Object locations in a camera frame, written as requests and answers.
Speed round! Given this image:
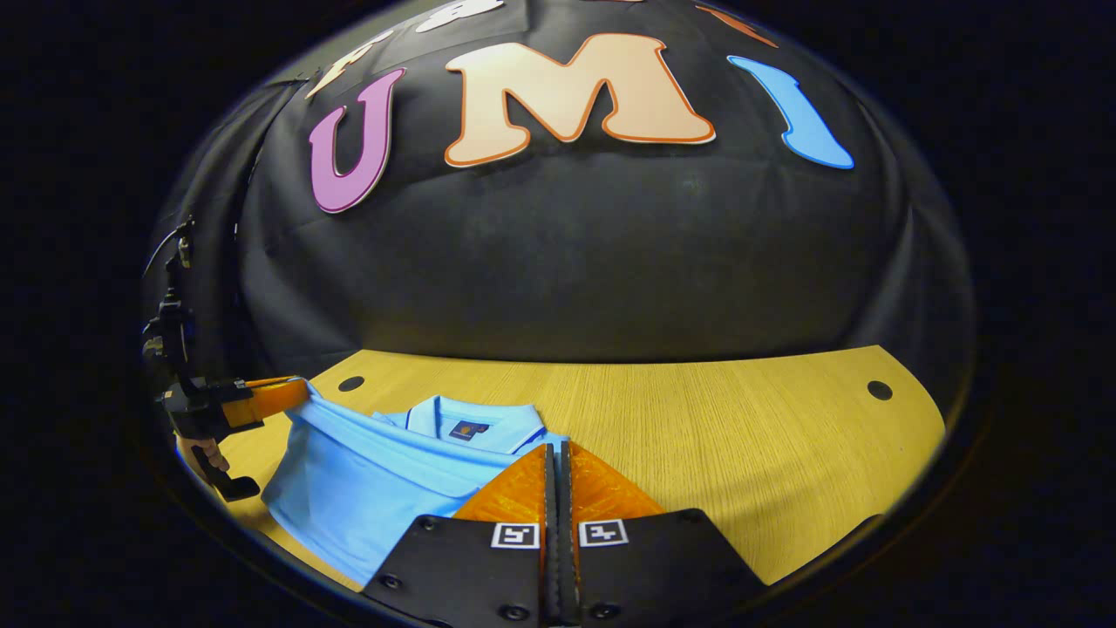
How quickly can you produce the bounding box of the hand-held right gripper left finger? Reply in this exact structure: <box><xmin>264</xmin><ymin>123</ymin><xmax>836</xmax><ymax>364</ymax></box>
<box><xmin>362</xmin><ymin>442</ymin><xmax>559</xmax><ymax>628</ymax></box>

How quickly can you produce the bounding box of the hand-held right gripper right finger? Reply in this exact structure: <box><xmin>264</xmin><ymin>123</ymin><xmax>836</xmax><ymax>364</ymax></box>
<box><xmin>560</xmin><ymin>440</ymin><xmax>768</xmax><ymax>628</ymax></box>

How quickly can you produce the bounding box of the light blue T-shirt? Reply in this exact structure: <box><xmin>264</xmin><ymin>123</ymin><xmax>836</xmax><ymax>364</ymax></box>
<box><xmin>262</xmin><ymin>384</ymin><xmax>572</xmax><ymax>587</ymax></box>

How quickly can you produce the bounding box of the black backdrop cloth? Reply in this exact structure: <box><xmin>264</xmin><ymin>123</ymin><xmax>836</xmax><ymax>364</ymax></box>
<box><xmin>144</xmin><ymin>0</ymin><xmax>976</xmax><ymax>402</ymax></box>

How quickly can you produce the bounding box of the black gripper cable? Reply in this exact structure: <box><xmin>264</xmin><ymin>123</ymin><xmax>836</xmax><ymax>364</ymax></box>
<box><xmin>143</xmin><ymin>218</ymin><xmax>194</xmax><ymax>276</ymax></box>

